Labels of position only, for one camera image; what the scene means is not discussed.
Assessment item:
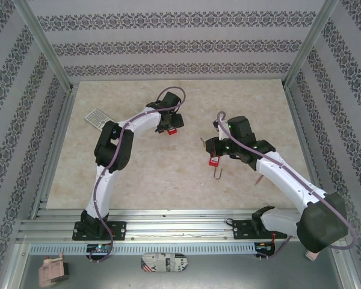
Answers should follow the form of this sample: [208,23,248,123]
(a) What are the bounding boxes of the white scientific calculator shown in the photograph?
[84,108,111,131]

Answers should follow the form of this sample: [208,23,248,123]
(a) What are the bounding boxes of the newspaper print oval case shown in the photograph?
[140,252,188,274]

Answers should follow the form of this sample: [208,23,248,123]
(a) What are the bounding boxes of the pink plastic toy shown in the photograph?
[38,252,70,288]

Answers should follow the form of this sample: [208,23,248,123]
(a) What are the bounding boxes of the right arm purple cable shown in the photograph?
[217,111,358,260]

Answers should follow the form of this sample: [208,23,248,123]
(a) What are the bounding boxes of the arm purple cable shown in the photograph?
[217,111,358,260]
[88,86,187,263]

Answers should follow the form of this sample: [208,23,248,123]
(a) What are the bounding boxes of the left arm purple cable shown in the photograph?
[88,86,187,263]

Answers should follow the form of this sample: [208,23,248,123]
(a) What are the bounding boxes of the aluminium side rail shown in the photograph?
[284,84,347,223]
[29,85,79,220]

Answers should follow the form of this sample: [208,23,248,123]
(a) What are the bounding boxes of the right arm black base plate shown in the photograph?
[233,219,286,241]

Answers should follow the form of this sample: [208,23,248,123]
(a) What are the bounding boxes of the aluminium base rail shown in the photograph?
[16,209,347,243]

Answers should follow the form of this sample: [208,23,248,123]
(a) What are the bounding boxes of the aluminium frame post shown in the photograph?
[282,0,341,88]
[13,0,75,91]

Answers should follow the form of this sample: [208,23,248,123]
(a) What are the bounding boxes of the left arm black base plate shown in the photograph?
[72,221,127,241]

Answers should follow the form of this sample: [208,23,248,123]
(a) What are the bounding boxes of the slotted grey cable duct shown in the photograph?
[28,243,256,256]

